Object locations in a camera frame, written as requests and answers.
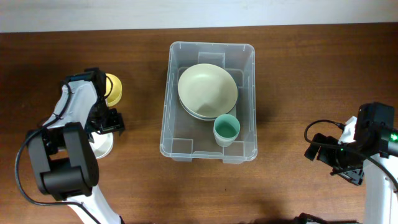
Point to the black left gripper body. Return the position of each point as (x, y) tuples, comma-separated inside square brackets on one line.
[(106, 119)]

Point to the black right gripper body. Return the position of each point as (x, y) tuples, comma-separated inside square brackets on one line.
[(345, 163)]

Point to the yellow bowl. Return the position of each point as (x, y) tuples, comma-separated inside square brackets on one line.
[(115, 88)]

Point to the white bowl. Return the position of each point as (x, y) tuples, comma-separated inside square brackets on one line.
[(102, 144)]

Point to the blue bowl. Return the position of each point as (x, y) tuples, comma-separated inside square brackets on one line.
[(192, 114)]

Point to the cream bowl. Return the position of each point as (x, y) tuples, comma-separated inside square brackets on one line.
[(207, 90)]

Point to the clear plastic storage bin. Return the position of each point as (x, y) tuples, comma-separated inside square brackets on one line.
[(184, 137)]

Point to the green cup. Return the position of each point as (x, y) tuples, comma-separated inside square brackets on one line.
[(226, 128)]

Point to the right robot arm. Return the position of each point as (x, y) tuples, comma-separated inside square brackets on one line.
[(365, 153)]

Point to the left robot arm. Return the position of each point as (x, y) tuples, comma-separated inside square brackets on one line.
[(62, 150)]

